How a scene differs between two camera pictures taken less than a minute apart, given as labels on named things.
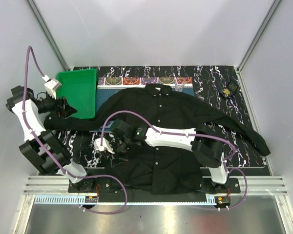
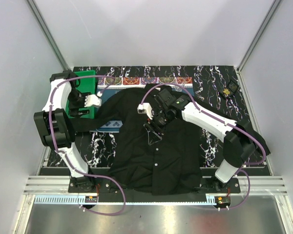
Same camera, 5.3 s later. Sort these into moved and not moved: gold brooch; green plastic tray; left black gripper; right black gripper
Moved: left black gripper; right black gripper
Not moved: gold brooch; green plastic tray
